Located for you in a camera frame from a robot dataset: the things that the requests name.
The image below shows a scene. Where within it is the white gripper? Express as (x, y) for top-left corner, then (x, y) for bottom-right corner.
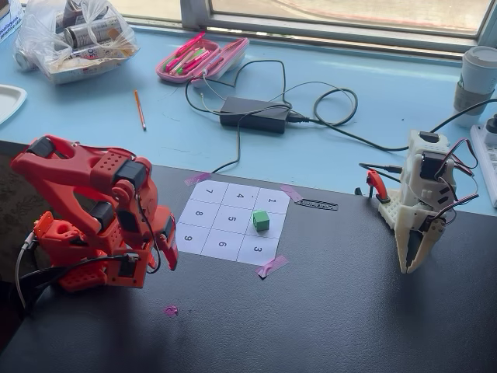
(396, 215), (447, 273)

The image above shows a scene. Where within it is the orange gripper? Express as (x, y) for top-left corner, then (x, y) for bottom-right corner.
(134, 180), (180, 272)

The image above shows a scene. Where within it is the green cube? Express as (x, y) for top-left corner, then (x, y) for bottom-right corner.
(251, 209), (270, 233)

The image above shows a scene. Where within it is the white numbered grid paper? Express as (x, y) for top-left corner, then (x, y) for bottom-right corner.
(176, 179), (291, 263)

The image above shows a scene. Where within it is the orange table clamp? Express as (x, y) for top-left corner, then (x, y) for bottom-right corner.
(367, 169), (391, 204)

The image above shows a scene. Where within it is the black perforated metal strip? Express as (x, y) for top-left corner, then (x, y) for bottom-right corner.
(294, 198), (339, 211)

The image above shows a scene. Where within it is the white power strip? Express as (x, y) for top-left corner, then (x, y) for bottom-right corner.
(469, 114), (497, 209)

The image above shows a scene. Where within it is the orange pencil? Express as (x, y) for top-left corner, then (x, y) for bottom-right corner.
(134, 89), (148, 131)

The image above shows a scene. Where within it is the black power adapter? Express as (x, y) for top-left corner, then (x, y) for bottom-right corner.
(219, 96), (292, 135)

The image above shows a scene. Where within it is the white coffee cup with sleeve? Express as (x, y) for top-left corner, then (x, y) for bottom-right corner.
(452, 45), (497, 129)

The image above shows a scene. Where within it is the printed cardboard carton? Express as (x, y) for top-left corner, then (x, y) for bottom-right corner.
(42, 46), (137, 85)

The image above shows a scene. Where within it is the pink pencil case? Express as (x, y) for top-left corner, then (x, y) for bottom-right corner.
(155, 31), (250, 85)

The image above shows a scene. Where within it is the pink pen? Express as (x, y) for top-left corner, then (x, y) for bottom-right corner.
(176, 31), (207, 55)

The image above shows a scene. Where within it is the white paper plate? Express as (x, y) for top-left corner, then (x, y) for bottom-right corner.
(0, 83), (29, 126)

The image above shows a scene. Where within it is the silver drink can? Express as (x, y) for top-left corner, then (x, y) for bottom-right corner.
(63, 17), (121, 50)

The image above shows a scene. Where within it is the clear plastic bag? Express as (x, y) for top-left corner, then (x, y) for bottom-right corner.
(13, 0), (140, 85)

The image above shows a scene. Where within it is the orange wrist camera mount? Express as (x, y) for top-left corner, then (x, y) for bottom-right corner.
(106, 250), (152, 289)

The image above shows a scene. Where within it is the black usb cable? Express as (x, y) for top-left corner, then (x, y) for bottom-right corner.
(358, 162), (405, 174)

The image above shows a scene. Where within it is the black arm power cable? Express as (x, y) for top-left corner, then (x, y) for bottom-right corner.
(17, 254), (129, 308)

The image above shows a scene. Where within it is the black adapter output cable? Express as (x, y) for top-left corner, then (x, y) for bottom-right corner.
(184, 58), (292, 176)

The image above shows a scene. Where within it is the grey usb cable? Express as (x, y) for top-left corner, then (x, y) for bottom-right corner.
(14, 231), (40, 312)

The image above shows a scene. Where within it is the thin beige wire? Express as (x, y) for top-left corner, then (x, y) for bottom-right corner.
(192, 73), (249, 117)

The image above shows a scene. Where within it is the black power cord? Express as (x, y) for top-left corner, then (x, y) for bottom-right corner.
(287, 81), (497, 152)

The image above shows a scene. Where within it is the window frame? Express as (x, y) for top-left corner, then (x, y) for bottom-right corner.
(116, 0), (497, 59)

